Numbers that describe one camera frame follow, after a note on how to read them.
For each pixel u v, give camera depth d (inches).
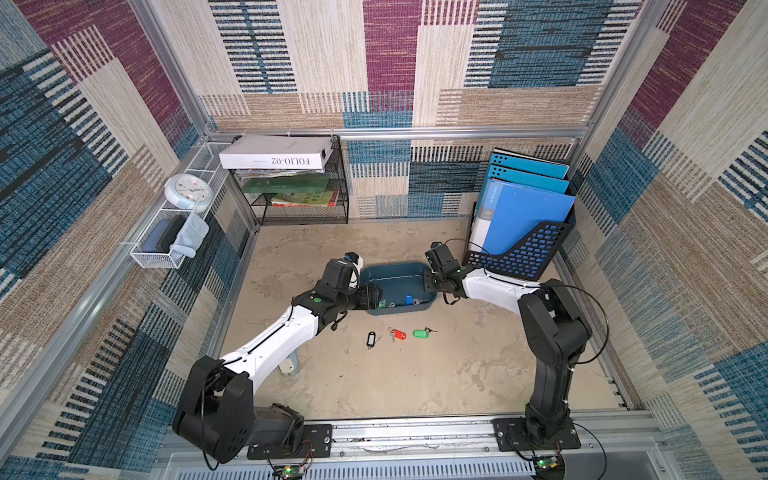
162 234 25.6
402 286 41.3
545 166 37.2
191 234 26.9
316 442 28.8
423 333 36.1
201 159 34.2
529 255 37.1
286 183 38.3
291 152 31.9
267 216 48.0
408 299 38.6
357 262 30.7
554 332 19.9
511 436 28.7
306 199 39.4
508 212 35.4
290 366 32.3
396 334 35.9
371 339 35.4
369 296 29.3
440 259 30.4
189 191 29.6
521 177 36.1
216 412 16.2
